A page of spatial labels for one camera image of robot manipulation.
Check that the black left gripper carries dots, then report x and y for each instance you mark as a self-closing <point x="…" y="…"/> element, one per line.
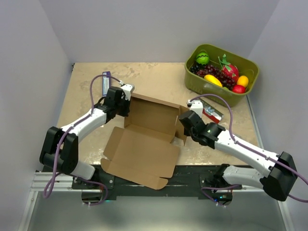
<point x="124" y="113"/>

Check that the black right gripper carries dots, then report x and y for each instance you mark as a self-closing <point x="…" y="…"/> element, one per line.
<point x="186" y="133"/>

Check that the brown cardboard box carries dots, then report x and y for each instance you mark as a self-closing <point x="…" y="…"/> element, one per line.
<point x="142" y="151"/>

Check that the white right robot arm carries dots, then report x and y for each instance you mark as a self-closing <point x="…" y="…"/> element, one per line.
<point x="271" y="172"/>

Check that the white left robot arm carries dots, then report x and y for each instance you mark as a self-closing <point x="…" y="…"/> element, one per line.
<point x="60" y="147"/>

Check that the red toothpaste box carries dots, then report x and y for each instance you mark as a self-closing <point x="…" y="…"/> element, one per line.
<point x="211" y="112"/>

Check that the purple toothpaste box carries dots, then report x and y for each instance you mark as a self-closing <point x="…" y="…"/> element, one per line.
<point x="106" y="82"/>

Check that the yellow toy banana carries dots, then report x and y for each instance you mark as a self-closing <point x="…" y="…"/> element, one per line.
<point x="213" y="80"/>

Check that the red toy apple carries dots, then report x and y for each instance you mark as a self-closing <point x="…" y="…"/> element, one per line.
<point x="239" y="89"/>

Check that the red toy grapes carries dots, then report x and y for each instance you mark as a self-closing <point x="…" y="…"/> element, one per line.
<point x="226" y="81"/>

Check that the green plastic basket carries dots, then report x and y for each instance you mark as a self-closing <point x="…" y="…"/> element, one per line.
<point x="202" y="86"/>

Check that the dark purple toy grapes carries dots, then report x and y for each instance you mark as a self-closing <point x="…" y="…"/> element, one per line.
<point x="195" y="68"/>

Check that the yellow toy mango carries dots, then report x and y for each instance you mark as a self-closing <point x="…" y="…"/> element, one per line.
<point x="243" y="81"/>

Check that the pink toy dragon fruit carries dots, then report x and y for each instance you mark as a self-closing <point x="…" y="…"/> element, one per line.
<point x="228" y="69"/>

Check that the green toy watermelon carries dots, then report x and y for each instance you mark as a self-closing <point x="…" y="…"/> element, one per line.
<point x="202" y="58"/>

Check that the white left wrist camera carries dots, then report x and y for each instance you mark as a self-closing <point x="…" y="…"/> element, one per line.
<point x="127" y="89"/>

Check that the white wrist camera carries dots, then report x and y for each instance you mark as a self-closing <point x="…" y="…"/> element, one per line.
<point x="127" y="89"/>
<point x="196" y="106"/>

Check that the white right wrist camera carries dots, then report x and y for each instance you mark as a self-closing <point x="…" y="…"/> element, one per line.
<point x="196" y="106"/>

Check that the black base frame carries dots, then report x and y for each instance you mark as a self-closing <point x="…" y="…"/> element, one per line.
<point x="187" y="181"/>

